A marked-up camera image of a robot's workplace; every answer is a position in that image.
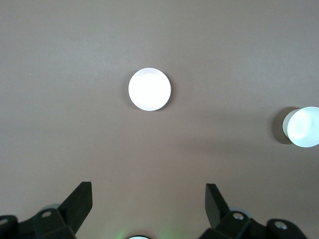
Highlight brown table mat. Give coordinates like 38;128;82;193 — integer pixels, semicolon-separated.
0;0;319;239

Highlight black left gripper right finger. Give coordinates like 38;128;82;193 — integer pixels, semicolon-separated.
199;183;307;239

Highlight white bowl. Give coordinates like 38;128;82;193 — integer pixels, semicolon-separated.
282;106;319;148

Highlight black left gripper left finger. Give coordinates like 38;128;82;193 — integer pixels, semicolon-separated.
0;181;93;239

